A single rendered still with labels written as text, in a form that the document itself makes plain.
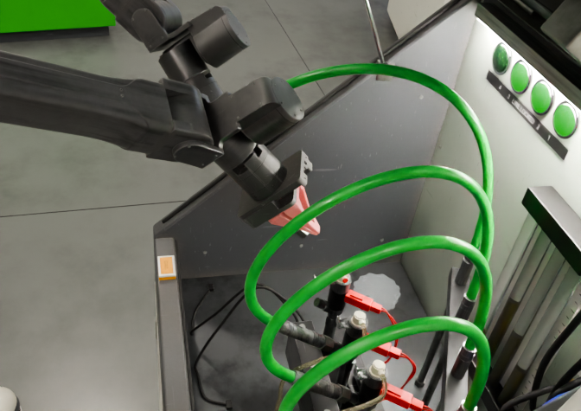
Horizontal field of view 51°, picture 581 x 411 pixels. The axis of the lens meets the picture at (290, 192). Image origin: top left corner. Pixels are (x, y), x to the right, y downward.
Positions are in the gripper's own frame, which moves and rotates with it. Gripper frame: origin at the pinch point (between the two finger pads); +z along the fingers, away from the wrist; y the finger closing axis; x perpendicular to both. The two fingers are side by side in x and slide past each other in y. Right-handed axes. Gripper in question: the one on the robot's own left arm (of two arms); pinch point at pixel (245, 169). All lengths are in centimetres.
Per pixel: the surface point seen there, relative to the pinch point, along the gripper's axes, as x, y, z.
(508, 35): -36.5, 22.0, 2.8
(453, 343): -13.5, 2.1, 35.8
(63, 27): 211, 219, -139
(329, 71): -19.3, -0.8, -5.0
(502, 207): -23.3, 22.7, 26.0
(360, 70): -22.6, 0.0, -3.0
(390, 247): -22.5, -18.1, 14.9
